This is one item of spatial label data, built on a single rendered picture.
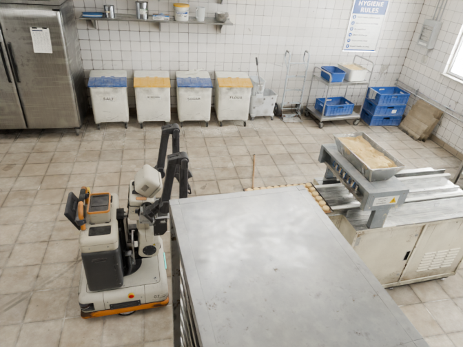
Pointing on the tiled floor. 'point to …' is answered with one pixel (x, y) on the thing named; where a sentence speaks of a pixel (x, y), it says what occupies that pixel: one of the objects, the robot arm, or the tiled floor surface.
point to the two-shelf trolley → (344, 97)
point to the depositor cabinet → (408, 238)
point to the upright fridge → (40, 67)
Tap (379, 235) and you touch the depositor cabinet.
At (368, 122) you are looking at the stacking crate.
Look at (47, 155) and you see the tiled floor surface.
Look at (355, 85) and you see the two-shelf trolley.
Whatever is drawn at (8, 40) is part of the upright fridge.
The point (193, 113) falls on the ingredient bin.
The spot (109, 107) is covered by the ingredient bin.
